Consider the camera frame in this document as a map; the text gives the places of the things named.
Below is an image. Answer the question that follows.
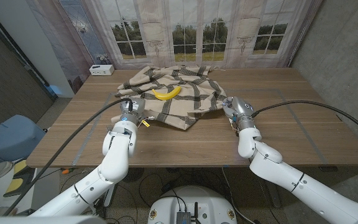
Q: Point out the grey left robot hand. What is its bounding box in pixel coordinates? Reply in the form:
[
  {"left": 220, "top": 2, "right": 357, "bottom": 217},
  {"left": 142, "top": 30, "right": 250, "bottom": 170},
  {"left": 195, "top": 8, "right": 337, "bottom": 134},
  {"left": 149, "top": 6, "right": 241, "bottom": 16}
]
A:
[{"left": 118, "top": 97, "right": 147, "bottom": 125}]

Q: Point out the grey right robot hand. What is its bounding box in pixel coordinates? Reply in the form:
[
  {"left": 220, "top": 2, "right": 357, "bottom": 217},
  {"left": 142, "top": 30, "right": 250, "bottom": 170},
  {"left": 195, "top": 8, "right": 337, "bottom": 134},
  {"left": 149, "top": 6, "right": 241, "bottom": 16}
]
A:
[{"left": 222, "top": 96, "right": 257, "bottom": 131}]

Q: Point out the yellow banana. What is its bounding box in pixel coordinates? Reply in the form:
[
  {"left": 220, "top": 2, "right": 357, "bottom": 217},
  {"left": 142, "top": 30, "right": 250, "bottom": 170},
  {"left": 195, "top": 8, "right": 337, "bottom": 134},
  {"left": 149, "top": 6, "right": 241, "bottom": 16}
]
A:
[{"left": 152, "top": 86, "right": 182, "bottom": 101}]

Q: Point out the cream plaid scarf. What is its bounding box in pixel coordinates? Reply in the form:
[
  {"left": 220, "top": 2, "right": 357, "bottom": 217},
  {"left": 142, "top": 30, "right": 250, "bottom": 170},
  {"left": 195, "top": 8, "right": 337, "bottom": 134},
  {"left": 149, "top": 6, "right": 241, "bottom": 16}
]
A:
[{"left": 110, "top": 65, "right": 228, "bottom": 131}]

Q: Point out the white power box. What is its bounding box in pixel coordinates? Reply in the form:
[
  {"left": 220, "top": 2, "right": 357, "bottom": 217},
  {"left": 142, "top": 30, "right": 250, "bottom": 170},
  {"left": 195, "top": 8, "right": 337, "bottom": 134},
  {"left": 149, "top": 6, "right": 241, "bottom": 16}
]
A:
[{"left": 88, "top": 64, "right": 115, "bottom": 77}]

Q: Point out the dark round floor fan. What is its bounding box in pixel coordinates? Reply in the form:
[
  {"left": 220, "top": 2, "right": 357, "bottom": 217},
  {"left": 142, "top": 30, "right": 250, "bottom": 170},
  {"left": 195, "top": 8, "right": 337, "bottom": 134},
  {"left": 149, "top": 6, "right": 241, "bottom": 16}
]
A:
[{"left": 126, "top": 167, "right": 143, "bottom": 183}]

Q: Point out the printed window backdrop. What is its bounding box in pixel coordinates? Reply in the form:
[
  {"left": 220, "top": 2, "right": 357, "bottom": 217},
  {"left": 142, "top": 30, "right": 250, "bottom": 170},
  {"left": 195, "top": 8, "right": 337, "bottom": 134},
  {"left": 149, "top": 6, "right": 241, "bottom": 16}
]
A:
[{"left": 25, "top": 0, "right": 324, "bottom": 94}]

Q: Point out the white table leg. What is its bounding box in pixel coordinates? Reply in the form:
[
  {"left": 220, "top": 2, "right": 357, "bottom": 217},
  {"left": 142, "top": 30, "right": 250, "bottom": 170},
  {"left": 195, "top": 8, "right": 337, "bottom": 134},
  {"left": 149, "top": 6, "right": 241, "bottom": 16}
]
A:
[{"left": 103, "top": 183, "right": 118, "bottom": 208}]

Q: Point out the grey table leg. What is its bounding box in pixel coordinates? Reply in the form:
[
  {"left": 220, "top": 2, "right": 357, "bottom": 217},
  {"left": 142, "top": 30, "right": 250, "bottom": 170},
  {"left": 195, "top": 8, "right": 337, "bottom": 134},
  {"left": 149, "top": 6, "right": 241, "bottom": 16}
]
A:
[{"left": 264, "top": 183, "right": 282, "bottom": 208}]

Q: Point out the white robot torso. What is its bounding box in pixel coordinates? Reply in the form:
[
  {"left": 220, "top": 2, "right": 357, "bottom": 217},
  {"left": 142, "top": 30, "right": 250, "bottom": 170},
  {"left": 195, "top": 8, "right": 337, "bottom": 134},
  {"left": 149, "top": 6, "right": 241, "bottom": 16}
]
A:
[{"left": 147, "top": 185, "right": 238, "bottom": 224}]

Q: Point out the black box on torso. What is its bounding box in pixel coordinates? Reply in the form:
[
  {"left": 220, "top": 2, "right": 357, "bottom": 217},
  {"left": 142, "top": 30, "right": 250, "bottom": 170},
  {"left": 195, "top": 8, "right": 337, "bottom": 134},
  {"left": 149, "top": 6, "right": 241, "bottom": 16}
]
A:
[{"left": 175, "top": 202, "right": 202, "bottom": 224}]

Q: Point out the blue chair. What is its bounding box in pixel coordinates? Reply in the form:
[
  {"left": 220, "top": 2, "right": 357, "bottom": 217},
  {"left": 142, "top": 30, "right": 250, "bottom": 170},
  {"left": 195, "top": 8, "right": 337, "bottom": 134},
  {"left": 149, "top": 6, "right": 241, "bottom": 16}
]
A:
[{"left": 0, "top": 114, "right": 47, "bottom": 166}]

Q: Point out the yellow and black floor pad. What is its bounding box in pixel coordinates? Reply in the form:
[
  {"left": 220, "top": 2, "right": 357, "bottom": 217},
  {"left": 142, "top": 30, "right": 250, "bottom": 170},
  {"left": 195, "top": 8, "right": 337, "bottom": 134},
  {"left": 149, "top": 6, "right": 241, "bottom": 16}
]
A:
[{"left": 3, "top": 160, "right": 37, "bottom": 197}]

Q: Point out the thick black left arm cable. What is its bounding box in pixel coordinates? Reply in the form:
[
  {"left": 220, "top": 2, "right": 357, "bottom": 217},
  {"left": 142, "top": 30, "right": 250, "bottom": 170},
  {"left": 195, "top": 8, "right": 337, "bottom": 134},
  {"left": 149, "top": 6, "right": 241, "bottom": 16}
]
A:
[{"left": 3, "top": 98, "right": 134, "bottom": 217}]

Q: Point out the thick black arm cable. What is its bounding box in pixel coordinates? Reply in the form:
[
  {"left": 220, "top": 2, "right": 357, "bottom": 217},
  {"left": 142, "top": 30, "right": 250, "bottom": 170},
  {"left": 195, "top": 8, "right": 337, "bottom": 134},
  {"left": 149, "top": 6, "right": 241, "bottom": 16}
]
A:
[
  {"left": 3, "top": 98, "right": 134, "bottom": 217},
  {"left": 252, "top": 100, "right": 358, "bottom": 142}
]

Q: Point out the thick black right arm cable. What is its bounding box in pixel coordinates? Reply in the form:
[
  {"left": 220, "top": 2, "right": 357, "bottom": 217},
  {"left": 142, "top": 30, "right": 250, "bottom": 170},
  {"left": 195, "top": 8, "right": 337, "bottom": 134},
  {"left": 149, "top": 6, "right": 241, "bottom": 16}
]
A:
[{"left": 252, "top": 100, "right": 358, "bottom": 142}]

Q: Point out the black floor cable loop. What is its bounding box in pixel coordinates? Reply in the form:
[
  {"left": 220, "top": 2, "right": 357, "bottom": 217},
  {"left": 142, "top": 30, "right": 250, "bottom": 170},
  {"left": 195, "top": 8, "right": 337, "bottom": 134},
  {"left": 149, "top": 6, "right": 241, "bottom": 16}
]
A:
[{"left": 137, "top": 172, "right": 167, "bottom": 208}]

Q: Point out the white floor cable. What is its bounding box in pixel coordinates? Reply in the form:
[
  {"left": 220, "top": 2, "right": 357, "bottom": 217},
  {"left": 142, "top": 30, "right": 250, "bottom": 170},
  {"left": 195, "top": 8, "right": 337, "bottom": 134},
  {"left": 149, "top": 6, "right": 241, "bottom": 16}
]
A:
[{"left": 221, "top": 167, "right": 256, "bottom": 224}]

